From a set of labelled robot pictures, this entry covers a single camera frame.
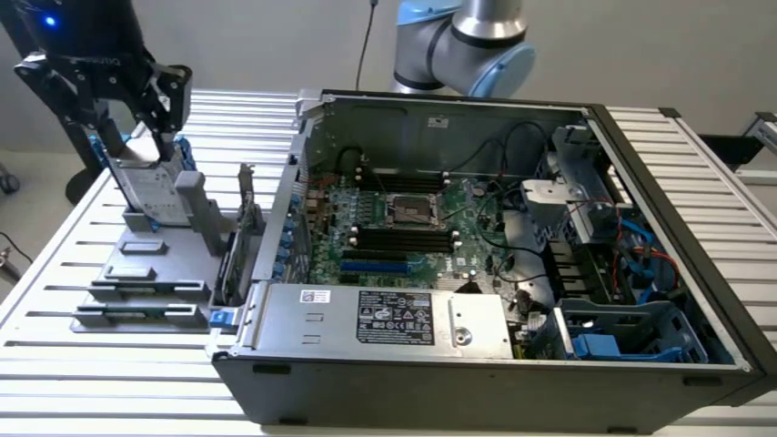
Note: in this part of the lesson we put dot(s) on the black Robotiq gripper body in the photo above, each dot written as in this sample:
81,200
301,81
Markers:
85,41

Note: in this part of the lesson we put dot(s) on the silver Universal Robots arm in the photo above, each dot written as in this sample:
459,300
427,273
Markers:
461,45

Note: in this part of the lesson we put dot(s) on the CPU socket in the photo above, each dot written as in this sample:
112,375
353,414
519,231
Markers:
411,209

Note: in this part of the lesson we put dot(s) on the silver disk with blue rails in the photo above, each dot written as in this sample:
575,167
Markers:
148,191

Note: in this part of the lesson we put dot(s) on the graphics card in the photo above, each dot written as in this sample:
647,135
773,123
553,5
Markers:
239,246

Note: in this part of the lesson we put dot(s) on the grey parts rack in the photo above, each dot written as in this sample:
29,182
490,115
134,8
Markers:
152,291

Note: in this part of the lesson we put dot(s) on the black RAM slot bank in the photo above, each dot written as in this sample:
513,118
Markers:
406,237
409,181

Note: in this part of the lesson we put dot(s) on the black expansion slot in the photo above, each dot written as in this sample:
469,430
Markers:
374,254

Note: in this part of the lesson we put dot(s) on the blue case latch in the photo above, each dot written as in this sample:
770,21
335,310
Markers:
221,318

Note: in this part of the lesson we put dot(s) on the blue expansion slot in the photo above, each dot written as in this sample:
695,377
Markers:
373,266

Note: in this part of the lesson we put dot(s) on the green motherboard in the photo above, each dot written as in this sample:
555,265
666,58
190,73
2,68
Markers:
461,255

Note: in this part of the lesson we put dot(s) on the silver power supply unit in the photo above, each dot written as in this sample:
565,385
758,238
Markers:
375,318

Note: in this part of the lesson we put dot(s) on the metal drive cage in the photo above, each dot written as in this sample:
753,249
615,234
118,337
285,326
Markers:
575,196

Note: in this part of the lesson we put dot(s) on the open black PC case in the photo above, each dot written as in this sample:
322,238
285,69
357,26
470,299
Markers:
461,387

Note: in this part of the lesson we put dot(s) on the grey disk bay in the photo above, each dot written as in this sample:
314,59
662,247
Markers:
630,328

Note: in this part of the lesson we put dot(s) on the black bracket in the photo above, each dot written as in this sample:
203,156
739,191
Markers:
725,152

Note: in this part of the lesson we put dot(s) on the aluminium profile frame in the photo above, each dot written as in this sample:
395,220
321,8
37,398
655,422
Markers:
758,136

